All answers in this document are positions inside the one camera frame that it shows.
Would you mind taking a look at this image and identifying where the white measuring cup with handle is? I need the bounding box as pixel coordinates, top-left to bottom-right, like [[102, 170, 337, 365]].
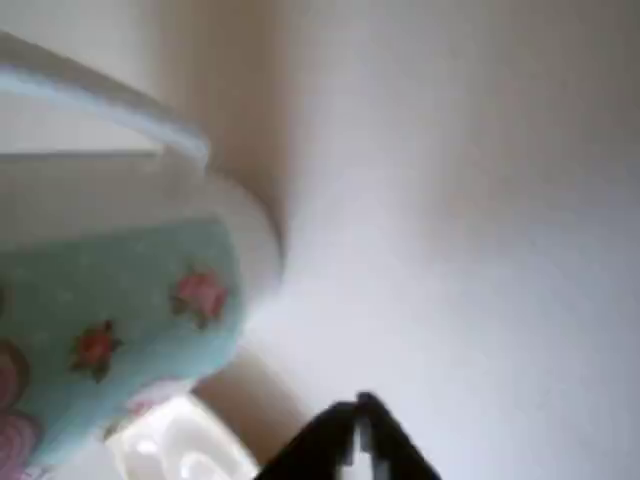
[[0, 29, 287, 480]]

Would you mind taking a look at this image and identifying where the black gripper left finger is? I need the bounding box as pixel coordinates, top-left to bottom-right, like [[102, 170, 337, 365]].
[[258, 398, 360, 480]]

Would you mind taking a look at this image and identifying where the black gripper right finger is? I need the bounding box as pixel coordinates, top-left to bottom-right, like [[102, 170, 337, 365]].
[[354, 390, 443, 480]]

